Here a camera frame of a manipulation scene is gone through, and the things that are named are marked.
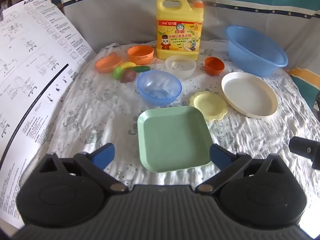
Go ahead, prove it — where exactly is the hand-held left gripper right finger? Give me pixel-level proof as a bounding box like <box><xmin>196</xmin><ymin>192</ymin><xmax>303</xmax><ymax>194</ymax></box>
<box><xmin>195</xmin><ymin>144</ymin><xmax>285</xmax><ymax>194</ymax></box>

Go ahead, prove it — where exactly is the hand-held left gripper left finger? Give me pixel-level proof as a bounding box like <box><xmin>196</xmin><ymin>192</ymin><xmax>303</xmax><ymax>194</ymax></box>
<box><xmin>37</xmin><ymin>143</ymin><xmax>129</xmax><ymax>194</ymax></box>

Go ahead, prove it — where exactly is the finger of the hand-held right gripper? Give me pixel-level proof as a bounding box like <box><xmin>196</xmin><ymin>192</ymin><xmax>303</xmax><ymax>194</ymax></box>
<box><xmin>289</xmin><ymin>136</ymin><xmax>320</xmax><ymax>170</ymax></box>

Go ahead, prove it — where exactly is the green square plate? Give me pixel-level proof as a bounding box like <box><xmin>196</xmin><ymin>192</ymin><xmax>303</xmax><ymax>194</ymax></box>
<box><xmin>137</xmin><ymin>106</ymin><xmax>213</xmax><ymax>173</ymax></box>

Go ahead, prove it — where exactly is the small orange bowl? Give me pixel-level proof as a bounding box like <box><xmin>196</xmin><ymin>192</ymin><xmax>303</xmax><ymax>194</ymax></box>
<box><xmin>204</xmin><ymin>57</ymin><xmax>225</xmax><ymax>76</ymax></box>

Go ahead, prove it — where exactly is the clear plastic bowl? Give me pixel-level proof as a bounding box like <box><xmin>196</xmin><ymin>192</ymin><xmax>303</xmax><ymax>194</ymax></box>
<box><xmin>165</xmin><ymin>56</ymin><xmax>197</xmax><ymax>79</ymax></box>

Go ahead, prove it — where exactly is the white printed cloth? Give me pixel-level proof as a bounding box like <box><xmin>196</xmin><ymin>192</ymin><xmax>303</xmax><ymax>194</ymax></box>
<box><xmin>47</xmin><ymin>40</ymin><xmax>320</xmax><ymax>188</ymax></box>

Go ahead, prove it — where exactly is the yellow flower-shaped plate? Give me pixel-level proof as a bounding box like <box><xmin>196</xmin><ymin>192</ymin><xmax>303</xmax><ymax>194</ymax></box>
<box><xmin>189</xmin><ymin>91</ymin><xmax>228</xmax><ymax>121</ymax></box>

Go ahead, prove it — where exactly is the white oval plate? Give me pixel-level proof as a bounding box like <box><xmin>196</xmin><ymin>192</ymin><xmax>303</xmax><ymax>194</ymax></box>
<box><xmin>221</xmin><ymin>72</ymin><xmax>279</xmax><ymax>118</ymax></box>

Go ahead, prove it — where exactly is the green toy fruit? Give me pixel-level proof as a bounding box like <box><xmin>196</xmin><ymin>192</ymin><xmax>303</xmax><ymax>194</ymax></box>
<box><xmin>112</xmin><ymin>67</ymin><xmax>124</xmax><ymax>80</ymax></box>

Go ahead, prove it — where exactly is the blue translucent bowl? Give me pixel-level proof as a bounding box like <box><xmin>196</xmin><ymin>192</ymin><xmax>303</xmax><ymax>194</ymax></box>
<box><xmin>137</xmin><ymin>70</ymin><xmax>182</xmax><ymax>106</ymax></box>

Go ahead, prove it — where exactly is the orange toy pan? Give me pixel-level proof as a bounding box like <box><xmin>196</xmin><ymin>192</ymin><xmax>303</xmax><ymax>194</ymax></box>
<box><xmin>95</xmin><ymin>55</ymin><xmax>123</xmax><ymax>73</ymax></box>

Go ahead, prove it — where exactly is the blue plastic basin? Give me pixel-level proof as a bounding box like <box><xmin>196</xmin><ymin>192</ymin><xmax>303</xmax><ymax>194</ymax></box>
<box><xmin>226</xmin><ymin>25</ymin><xmax>289</xmax><ymax>78</ymax></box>

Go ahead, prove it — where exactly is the orange toy pot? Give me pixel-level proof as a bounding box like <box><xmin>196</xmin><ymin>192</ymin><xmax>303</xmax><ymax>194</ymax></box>
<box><xmin>127</xmin><ymin>45</ymin><xmax>154</xmax><ymax>65</ymax></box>

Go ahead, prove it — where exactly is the white instruction sheet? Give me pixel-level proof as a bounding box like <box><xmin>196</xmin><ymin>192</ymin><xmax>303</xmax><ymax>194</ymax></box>
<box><xmin>0</xmin><ymin>0</ymin><xmax>97</xmax><ymax>230</ymax></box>

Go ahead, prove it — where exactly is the yellow dish soap bottle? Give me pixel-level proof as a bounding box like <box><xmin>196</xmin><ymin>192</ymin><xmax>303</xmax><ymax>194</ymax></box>
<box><xmin>156</xmin><ymin>0</ymin><xmax>205</xmax><ymax>61</ymax></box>

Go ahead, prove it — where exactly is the teal grey star-trim quilt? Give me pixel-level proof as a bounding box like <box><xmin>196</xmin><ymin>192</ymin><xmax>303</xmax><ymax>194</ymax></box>
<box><xmin>57</xmin><ymin>0</ymin><xmax>320</xmax><ymax>90</ymax></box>

